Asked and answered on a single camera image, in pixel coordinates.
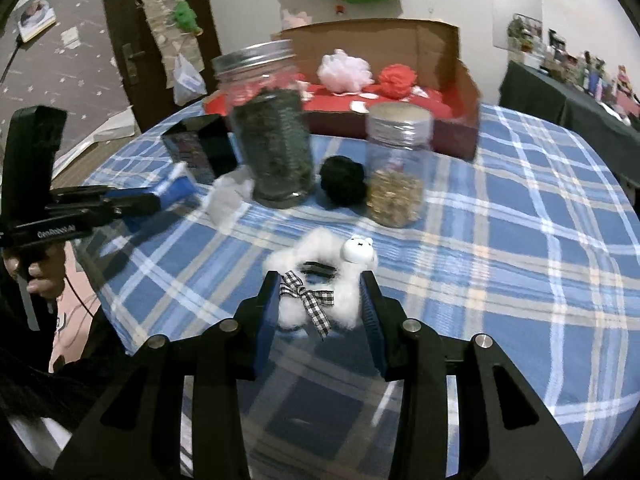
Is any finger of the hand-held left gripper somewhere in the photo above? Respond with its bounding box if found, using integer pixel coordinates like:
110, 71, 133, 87
120, 210, 162, 233
102, 191, 162, 217

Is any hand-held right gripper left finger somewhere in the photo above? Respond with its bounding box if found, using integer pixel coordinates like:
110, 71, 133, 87
52, 270, 283, 480

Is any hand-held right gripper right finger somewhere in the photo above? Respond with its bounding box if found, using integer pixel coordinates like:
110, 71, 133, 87
359, 270, 586, 480

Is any blue tube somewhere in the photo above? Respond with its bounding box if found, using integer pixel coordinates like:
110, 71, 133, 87
150, 161, 200, 211

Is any white fluffy scrunchie checked bow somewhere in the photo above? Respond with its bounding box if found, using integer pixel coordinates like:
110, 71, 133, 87
262, 226, 378, 341

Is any cardboard box with red lining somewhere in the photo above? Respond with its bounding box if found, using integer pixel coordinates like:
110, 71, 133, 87
202, 19, 482, 162

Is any person's left hand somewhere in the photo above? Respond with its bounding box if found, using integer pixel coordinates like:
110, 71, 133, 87
4, 247, 68, 303

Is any white paper sheet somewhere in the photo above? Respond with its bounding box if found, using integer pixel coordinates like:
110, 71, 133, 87
50, 105, 138, 171

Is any black box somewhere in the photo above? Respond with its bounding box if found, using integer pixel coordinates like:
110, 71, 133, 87
162, 114, 238, 186

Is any pink printed cloth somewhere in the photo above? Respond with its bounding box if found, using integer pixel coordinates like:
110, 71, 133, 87
49, 255, 103, 373

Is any white plastic bag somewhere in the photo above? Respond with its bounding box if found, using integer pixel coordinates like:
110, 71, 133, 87
172, 52, 207, 107

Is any clear jar with gold contents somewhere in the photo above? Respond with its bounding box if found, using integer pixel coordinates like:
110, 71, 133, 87
365, 102, 433, 228

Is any book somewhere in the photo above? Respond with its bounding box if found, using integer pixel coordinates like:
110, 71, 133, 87
17, 0, 57, 43

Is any clear jar with dark contents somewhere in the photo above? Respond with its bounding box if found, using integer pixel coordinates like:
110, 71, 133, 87
211, 40, 317, 209

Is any black scrunchie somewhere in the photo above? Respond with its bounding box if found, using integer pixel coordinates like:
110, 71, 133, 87
318, 156, 370, 207

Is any blue plaid tablecloth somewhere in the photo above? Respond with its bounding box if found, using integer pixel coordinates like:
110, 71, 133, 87
72, 102, 632, 480

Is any dark wooden door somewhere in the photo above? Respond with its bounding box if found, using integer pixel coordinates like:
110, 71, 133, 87
99, 0, 223, 133

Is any hanging door organizer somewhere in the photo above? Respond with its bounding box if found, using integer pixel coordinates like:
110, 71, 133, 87
132, 0, 207, 78

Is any green plush toy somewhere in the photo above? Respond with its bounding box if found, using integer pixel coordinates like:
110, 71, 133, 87
171, 1, 203, 35

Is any pink white bath pouf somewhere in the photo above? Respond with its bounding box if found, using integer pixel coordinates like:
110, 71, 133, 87
318, 49, 373, 95

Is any red bath pouf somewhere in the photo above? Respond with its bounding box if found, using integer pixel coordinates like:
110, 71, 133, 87
377, 63, 418, 98

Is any table with dark green cloth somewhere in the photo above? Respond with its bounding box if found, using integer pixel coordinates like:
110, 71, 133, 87
499, 60, 640, 181

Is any group of cosmetics bottles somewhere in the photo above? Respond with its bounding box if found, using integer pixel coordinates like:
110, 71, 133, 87
506, 12, 640, 121

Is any metal door handle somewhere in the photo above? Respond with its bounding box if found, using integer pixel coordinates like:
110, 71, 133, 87
122, 42, 142, 86

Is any wall mirror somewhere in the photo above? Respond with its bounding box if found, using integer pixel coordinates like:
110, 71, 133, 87
487, 0, 543, 53

